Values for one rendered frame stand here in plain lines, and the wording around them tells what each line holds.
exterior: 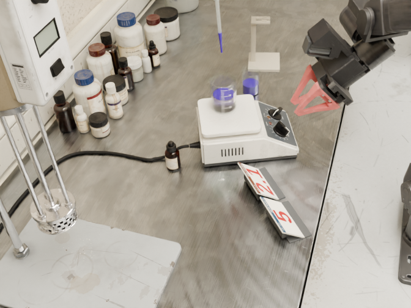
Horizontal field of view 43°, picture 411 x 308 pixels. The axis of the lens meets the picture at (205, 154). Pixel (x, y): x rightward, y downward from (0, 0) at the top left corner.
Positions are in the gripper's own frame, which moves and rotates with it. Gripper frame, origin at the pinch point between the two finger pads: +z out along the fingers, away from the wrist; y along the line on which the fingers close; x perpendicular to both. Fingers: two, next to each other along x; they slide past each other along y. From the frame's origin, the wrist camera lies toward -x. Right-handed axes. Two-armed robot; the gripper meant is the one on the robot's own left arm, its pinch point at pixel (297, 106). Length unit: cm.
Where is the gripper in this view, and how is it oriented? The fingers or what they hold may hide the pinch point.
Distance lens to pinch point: 101.9
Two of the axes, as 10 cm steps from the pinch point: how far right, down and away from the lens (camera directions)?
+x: 6.9, 4.8, 5.3
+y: 0.9, 6.8, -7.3
